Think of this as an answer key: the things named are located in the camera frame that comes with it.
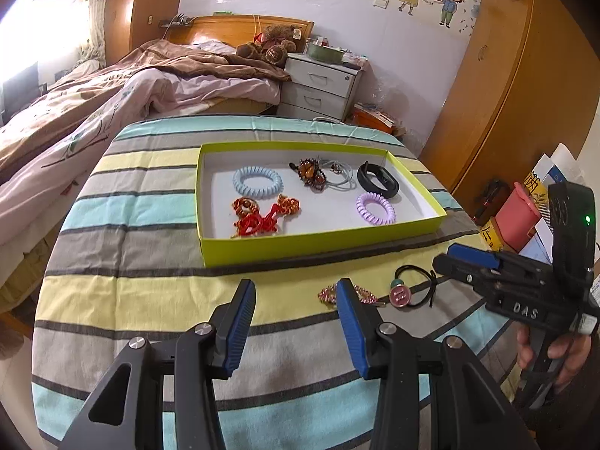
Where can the tall corner wardrobe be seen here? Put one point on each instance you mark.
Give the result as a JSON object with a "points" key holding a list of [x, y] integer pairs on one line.
{"points": [[130, 23]]}

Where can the wooden headboard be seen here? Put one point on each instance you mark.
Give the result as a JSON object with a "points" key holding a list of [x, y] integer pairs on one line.
{"points": [[233, 29]]}

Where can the black office chair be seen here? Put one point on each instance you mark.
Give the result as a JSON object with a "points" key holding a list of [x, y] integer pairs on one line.
{"points": [[20, 91]]}

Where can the wooden wardrobe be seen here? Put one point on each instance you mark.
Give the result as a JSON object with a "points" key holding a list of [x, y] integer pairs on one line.
{"points": [[529, 81]]}

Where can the orange books box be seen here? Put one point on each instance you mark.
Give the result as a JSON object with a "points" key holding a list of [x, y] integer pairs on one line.
{"points": [[367, 115]]}

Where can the black smart band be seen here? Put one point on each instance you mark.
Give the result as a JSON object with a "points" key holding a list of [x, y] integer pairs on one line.
{"points": [[378, 180]]}

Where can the striped table cloth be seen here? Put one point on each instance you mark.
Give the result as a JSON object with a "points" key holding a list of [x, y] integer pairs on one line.
{"points": [[127, 263]]}

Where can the brown teddy bear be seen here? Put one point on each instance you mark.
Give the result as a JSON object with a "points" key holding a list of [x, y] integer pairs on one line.
{"points": [[272, 45]]}

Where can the white drawer nightstand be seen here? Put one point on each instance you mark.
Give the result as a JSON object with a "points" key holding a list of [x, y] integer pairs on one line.
{"points": [[317, 89]]}

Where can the lime green tray box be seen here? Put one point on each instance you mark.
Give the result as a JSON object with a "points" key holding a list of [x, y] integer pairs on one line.
{"points": [[326, 222]]}

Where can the black hair tie pink charm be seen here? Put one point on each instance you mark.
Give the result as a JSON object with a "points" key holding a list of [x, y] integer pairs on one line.
{"points": [[412, 287]]}

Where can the bed with pink quilt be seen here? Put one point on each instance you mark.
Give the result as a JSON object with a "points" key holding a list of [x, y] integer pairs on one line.
{"points": [[49, 148]]}

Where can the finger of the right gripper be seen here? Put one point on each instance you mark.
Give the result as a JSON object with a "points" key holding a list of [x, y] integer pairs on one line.
{"points": [[472, 257], [470, 276]]}

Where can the green basin on nightstand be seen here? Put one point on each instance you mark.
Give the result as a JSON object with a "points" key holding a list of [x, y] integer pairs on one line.
{"points": [[325, 54]]}

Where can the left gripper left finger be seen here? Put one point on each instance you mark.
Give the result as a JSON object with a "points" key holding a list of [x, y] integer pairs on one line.
{"points": [[231, 323]]}

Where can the person's right hand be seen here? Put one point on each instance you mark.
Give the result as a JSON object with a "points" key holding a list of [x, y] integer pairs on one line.
{"points": [[573, 349]]}

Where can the floral window curtain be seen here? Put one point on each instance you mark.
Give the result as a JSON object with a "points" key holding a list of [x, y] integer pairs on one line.
{"points": [[93, 45]]}

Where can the pink plastic cup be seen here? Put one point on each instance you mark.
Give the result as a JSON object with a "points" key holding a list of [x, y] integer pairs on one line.
{"points": [[517, 217]]}

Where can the white round bin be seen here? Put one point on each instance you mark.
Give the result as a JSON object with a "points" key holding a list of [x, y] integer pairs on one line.
{"points": [[324, 119]]}

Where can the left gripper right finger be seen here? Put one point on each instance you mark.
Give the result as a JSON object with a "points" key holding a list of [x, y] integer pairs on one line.
{"points": [[368, 347]]}

